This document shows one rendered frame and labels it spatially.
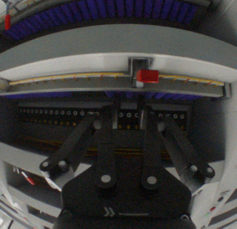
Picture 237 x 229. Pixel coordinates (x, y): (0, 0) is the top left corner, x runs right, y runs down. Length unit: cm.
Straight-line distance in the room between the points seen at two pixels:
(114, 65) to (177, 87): 10
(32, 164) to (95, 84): 20
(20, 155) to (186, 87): 34
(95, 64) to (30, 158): 22
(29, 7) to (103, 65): 26
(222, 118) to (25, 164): 41
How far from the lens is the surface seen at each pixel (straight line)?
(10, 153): 33
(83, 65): 17
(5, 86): 29
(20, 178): 59
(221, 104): 28
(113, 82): 18
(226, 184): 32
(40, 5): 32
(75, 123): 34
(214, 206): 39
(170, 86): 19
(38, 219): 67
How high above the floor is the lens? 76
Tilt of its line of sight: 15 degrees up
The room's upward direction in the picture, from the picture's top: 180 degrees counter-clockwise
